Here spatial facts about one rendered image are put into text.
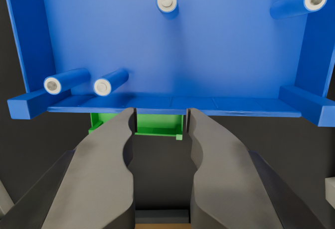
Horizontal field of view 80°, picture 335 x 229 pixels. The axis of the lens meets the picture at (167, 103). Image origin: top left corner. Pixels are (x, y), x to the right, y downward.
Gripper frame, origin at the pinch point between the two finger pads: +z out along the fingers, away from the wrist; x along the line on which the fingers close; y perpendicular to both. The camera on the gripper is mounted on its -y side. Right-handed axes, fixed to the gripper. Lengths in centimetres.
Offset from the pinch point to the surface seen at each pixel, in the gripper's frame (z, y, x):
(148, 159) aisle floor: 45, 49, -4
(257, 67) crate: 11.5, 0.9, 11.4
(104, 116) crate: 49, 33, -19
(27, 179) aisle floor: 47, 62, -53
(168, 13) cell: 7.5, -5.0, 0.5
